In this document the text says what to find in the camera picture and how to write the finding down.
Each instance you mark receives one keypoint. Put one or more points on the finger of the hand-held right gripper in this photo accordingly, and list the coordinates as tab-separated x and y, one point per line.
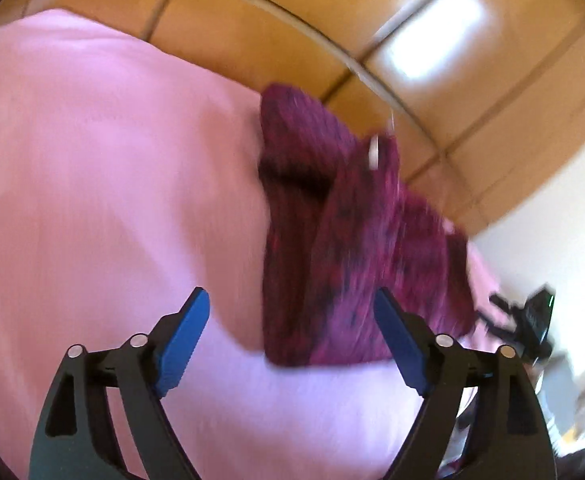
497	327
507	304

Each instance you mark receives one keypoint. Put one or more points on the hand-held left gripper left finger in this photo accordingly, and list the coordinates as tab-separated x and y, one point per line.
185	345

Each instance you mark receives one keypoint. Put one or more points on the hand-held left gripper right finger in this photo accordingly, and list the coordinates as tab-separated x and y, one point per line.
402	345

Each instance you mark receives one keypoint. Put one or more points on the dark red knitted sweater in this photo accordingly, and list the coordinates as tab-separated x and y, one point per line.
352	240

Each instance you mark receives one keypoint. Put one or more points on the pink bed blanket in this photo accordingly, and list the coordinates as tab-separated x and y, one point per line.
97	185

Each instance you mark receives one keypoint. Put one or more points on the wooden wardrobe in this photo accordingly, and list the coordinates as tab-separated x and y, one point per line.
282	35

